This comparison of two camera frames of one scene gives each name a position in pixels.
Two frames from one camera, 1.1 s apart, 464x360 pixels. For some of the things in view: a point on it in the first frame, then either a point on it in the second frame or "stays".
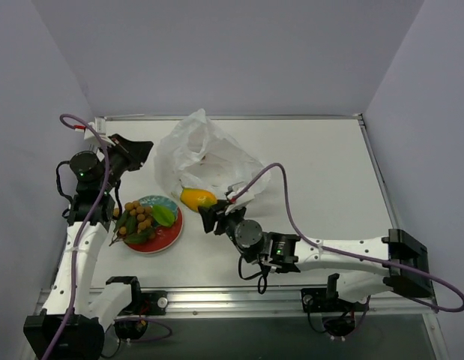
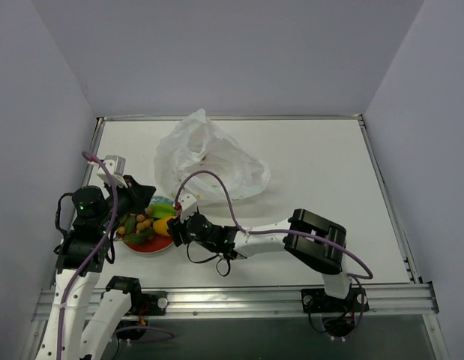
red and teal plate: (166, 237) stays
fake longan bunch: (135, 225) stays
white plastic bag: (195, 154) stays
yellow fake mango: (193, 198) -> (160, 226)
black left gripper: (127, 151) -> (133, 192)
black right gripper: (218, 218) -> (177, 231)
